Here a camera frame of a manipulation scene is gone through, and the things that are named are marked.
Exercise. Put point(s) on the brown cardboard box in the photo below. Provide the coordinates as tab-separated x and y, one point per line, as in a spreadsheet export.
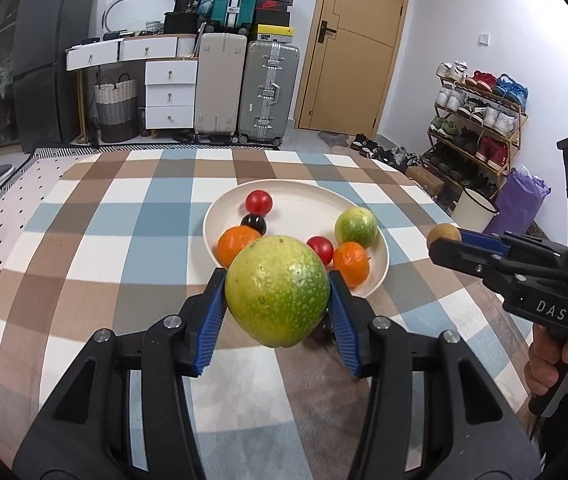
423	177

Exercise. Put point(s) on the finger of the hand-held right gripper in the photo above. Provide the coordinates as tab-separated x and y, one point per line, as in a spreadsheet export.
456	257
483	241

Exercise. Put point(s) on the large green mango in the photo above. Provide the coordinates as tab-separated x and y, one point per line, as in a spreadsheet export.
276	290

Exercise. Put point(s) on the silver suitcase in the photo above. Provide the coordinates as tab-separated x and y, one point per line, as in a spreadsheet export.
254	90

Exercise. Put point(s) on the wooden shoe rack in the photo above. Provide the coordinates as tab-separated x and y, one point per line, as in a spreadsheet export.
513	132

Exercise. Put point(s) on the pile of assorted shoes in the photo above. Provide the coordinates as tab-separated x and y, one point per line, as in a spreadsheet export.
383	152

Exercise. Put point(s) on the white bin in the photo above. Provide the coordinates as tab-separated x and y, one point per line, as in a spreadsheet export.
473	212

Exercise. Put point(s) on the red tomato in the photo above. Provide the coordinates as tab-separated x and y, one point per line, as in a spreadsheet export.
259	202
320	250

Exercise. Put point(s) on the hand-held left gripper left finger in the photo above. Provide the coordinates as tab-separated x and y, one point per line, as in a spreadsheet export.
211	320

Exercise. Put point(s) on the grey door mat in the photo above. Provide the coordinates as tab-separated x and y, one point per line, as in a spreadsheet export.
336	137

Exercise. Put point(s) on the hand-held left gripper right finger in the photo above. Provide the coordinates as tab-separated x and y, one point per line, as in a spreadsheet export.
346	330

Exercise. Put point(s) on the white wall switch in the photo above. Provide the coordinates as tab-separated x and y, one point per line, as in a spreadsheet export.
484	39

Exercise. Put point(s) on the orange mandarin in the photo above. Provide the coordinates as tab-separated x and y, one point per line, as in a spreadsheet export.
236	245
351	262

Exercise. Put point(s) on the red and black shoe box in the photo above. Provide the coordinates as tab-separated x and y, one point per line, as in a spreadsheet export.
273	4

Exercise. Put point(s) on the woven laundry basket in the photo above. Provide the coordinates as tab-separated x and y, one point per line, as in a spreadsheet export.
116	110

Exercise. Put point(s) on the person's right hand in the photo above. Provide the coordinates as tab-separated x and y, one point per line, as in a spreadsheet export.
543	360

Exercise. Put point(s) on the dark round plum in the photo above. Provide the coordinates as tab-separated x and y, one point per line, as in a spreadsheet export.
254	222

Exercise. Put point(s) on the black packet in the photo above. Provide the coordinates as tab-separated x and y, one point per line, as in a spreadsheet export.
187	1

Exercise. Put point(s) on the black storage box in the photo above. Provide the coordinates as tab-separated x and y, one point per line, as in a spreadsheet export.
181	23

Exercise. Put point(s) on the rows of sneakers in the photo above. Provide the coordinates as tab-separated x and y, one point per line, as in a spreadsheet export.
483	110

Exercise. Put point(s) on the brown longan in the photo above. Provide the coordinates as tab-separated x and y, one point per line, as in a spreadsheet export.
441	236

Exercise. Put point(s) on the purple bag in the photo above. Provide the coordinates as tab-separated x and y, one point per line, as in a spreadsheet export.
521	200

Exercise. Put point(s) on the dotted rug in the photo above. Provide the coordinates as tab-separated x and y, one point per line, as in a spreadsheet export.
14	195

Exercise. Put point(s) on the beige suitcase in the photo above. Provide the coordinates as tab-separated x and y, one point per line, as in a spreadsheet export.
219	85

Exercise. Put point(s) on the dark grey fridge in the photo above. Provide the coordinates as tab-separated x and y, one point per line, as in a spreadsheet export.
44	60

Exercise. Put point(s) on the large green citrus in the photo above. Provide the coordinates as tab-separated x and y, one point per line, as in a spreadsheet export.
356	227

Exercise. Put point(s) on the grey slipper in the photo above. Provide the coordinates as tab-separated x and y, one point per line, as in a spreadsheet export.
0	173

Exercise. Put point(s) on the wooden door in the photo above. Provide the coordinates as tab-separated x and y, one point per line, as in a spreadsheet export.
353	60

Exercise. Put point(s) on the white drawer desk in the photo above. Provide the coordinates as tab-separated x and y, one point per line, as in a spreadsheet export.
169	72

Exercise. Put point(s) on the cream round plate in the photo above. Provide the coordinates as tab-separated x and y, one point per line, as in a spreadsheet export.
299	205

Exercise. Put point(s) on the yellow and black shoe box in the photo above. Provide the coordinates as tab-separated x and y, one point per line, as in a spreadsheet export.
275	34

